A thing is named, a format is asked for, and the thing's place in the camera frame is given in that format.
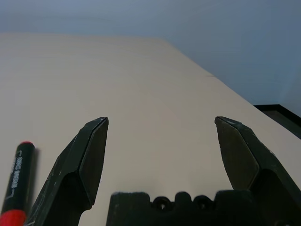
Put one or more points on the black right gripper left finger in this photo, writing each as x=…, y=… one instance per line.
x=70, y=176

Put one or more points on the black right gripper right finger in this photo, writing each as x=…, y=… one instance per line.
x=247, y=153

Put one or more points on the black marker with red cap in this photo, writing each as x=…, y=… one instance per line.
x=18, y=176

